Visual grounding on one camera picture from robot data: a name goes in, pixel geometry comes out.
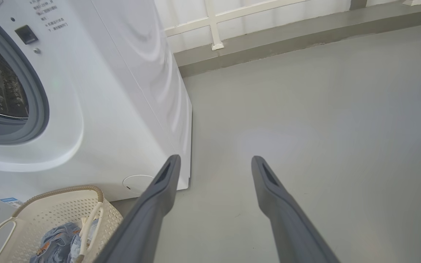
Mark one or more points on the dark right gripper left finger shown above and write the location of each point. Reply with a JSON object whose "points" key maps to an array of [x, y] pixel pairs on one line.
{"points": [[148, 219]]}

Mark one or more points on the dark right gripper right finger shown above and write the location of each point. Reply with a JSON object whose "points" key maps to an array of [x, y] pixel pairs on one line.
{"points": [[287, 223]]}

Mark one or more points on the blue bear print garment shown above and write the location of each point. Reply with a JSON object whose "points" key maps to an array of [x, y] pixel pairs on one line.
{"points": [[55, 243]]}

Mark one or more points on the light blue garment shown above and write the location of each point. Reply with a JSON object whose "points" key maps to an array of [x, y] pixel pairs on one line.
{"points": [[75, 244]]}

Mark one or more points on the cream perforated laundry basket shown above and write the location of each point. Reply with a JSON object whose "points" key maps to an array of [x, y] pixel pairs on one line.
{"points": [[49, 210]]}

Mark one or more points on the white front-load washing machine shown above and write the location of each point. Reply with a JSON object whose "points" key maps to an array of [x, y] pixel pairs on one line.
{"points": [[104, 91]]}

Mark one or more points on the black door lock socket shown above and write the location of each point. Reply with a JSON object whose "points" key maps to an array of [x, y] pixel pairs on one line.
{"points": [[26, 34]]}

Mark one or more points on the blue energy label sticker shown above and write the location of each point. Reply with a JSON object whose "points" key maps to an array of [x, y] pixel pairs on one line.
{"points": [[11, 202]]}

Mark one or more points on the round white filter cover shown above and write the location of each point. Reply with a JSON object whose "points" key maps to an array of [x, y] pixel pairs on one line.
{"points": [[137, 183]]}

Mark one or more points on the white metal railing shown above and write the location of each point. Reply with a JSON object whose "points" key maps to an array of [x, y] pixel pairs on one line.
{"points": [[214, 22]]}

